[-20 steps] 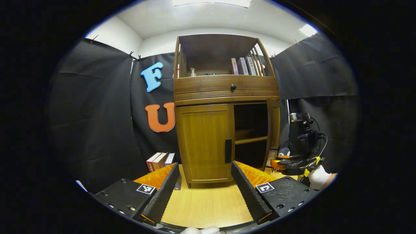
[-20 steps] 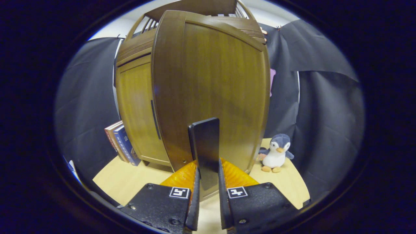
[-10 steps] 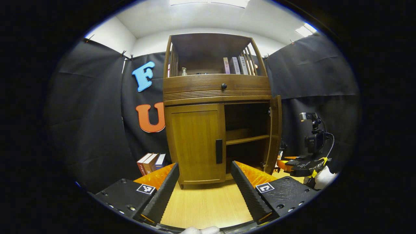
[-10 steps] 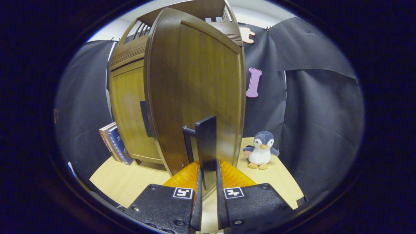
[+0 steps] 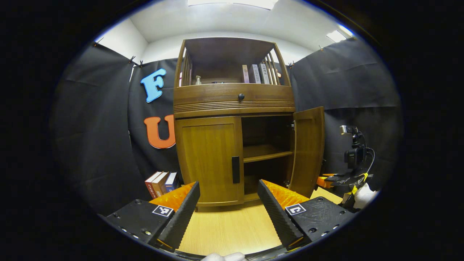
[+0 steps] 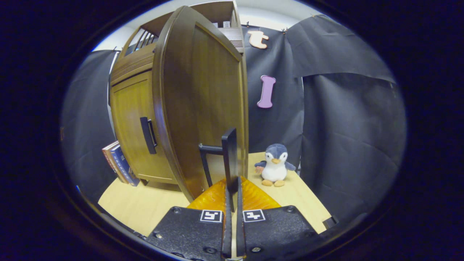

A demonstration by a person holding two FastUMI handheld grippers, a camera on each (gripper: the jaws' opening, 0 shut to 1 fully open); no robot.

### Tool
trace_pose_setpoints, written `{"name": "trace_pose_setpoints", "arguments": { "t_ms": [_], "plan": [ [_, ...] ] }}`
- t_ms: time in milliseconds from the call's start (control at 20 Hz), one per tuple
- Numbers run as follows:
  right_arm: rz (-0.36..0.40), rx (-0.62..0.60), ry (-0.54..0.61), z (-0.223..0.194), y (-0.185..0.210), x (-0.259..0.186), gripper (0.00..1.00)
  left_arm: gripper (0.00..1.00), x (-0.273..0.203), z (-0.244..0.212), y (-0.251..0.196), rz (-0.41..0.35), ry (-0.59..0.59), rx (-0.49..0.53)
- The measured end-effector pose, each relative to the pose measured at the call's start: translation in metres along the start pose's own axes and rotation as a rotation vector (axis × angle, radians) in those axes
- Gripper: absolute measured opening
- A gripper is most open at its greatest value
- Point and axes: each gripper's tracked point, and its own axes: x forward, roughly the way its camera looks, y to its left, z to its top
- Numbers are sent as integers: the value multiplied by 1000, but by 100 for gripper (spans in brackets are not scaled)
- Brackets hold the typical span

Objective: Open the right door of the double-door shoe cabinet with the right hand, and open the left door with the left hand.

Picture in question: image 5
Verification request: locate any large ceiling light panel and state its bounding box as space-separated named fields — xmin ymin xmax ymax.
xmin=187 ymin=0 xmax=279 ymax=10

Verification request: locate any small ceiling light panel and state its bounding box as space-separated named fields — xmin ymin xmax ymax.
xmin=326 ymin=25 xmax=354 ymax=43

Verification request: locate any brown book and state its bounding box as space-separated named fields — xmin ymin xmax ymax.
xmin=152 ymin=172 xmax=171 ymax=197

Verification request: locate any red and white book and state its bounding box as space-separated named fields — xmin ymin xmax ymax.
xmin=145 ymin=171 xmax=163 ymax=199

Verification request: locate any wooden shoe cabinet door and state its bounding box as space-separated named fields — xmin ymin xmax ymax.
xmin=175 ymin=116 xmax=245 ymax=208
xmin=289 ymin=106 xmax=326 ymax=199

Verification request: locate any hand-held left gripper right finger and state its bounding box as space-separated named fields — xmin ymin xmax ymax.
xmin=257 ymin=179 xmax=357 ymax=251

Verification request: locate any wooden double-door shoe cabinet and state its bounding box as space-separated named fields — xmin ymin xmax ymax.
xmin=173 ymin=37 xmax=326 ymax=212

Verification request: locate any white upright book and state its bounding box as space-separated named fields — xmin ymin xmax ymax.
xmin=259 ymin=63 xmax=271 ymax=85

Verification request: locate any wooden cabinet drawer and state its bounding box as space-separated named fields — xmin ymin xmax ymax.
xmin=173 ymin=83 xmax=296 ymax=119

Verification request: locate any wooden cabinet inner shelf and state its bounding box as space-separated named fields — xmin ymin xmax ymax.
xmin=243 ymin=144 xmax=294 ymax=163

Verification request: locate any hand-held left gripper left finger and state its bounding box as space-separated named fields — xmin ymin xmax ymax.
xmin=103 ymin=181 xmax=201 ymax=253

